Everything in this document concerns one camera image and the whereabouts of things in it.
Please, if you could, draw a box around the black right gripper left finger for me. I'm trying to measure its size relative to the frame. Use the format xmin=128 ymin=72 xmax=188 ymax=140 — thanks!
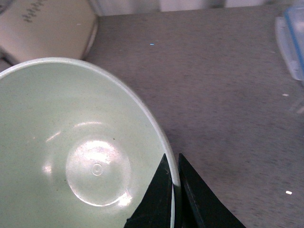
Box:
xmin=124 ymin=154 xmax=172 ymax=228

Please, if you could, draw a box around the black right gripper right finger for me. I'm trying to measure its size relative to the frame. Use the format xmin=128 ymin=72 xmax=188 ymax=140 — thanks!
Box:
xmin=178 ymin=153 xmax=245 ymax=228

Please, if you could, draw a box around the green plastic bowl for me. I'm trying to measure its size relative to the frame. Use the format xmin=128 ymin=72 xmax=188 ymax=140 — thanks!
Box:
xmin=0 ymin=57 xmax=181 ymax=228

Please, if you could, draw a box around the clear plastic food container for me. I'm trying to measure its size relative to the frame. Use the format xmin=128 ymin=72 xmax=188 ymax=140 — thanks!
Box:
xmin=275 ymin=2 xmax=304 ymax=83

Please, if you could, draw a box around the white curtain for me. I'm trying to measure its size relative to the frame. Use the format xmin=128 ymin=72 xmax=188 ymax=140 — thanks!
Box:
xmin=89 ymin=0 xmax=295 ymax=16

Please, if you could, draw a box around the cream two-slot toaster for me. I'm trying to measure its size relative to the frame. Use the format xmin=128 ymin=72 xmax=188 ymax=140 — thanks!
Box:
xmin=0 ymin=0 xmax=98 ymax=65

